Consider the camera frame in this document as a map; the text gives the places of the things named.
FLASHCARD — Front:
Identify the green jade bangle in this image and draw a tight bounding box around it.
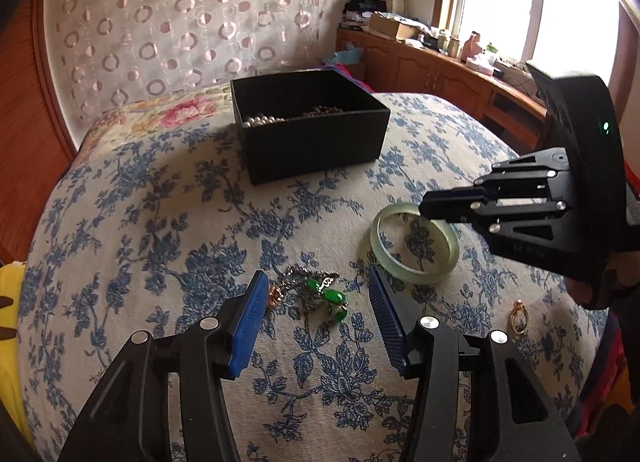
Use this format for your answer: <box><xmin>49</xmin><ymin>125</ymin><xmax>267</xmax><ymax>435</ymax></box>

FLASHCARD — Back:
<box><xmin>369</xmin><ymin>203</ymin><xmax>460</xmax><ymax>285</ymax></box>

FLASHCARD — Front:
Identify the gold ring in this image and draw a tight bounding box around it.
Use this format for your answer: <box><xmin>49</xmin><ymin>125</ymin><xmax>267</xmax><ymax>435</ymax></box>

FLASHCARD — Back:
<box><xmin>508</xmin><ymin>299</ymin><xmax>528</xmax><ymax>335</ymax></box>

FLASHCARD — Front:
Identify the green stone silver necklace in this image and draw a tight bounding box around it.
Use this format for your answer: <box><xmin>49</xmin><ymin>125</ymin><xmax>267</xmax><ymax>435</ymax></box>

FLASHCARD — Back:
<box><xmin>282</xmin><ymin>263</ymin><xmax>352</xmax><ymax>325</ymax></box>

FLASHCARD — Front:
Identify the white pearl necklace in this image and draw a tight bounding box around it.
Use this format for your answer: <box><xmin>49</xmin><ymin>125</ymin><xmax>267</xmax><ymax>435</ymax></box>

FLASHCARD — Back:
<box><xmin>241</xmin><ymin>112</ymin><xmax>286</xmax><ymax>129</ymax></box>

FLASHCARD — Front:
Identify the rose gold flower brooch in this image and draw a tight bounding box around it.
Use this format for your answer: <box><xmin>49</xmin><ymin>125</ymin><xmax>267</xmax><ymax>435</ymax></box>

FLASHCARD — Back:
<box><xmin>268</xmin><ymin>284</ymin><xmax>285</xmax><ymax>309</ymax></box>

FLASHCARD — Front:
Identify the black jewelry box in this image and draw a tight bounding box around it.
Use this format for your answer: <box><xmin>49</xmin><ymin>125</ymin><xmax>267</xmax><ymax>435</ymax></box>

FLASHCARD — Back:
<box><xmin>230</xmin><ymin>68</ymin><xmax>390</xmax><ymax>185</ymax></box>

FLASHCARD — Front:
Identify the wooden sideboard cabinet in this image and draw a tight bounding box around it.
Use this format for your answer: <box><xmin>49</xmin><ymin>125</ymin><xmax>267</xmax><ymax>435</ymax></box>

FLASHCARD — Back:
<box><xmin>335</xmin><ymin>28</ymin><xmax>546</xmax><ymax>153</ymax></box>

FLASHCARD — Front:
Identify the pink figurine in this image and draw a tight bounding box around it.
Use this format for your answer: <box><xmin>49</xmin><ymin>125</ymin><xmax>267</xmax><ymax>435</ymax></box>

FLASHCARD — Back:
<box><xmin>460</xmin><ymin>30</ymin><xmax>483</xmax><ymax>62</ymax></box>

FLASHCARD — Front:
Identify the blue floral white quilt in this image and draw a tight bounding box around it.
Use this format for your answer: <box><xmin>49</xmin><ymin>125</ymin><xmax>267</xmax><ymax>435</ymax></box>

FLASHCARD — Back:
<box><xmin>16</xmin><ymin>91</ymin><xmax>609</xmax><ymax>462</ymax></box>

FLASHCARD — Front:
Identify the teal tissue bag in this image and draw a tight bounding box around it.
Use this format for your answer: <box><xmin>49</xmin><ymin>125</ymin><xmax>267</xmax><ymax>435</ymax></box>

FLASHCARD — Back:
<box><xmin>323</xmin><ymin>41</ymin><xmax>363</xmax><ymax>66</ymax></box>

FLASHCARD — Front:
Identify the cardboard box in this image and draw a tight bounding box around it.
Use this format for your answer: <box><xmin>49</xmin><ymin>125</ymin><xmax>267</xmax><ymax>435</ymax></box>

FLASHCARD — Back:
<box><xmin>368</xmin><ymin>12</ymin><xmax>420</xmax><ymax>39</ymax></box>

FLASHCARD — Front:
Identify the pink floral bed blanket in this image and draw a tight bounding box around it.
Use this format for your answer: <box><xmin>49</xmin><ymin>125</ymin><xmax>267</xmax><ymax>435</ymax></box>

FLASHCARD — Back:
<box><xmin>72</xmin><ymin>84</ymin><xmax>232</xmax><ymax>167</ymax></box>

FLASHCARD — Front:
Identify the wooden headboard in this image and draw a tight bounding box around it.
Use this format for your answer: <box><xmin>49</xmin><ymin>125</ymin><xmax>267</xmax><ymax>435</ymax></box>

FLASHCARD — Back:
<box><xmin>0</xmin><ymin>0</ymin><xmax>77</xmax><ymax>263</ymax></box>

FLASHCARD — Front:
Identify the pink circle lace curtain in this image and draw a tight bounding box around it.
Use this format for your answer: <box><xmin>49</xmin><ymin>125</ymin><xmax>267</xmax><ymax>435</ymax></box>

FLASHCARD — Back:
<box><xmin>46</xmin><ymin>0</ymin><xmax>326</xmax><ymax>133</ymax></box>

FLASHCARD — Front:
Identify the dark bead bracelet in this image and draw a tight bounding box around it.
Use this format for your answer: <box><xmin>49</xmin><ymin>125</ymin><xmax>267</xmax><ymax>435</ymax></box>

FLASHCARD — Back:
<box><xmin>299</xmin><ymin>104</ymin><xmax>346</xmax><ymax>119</ymax></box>

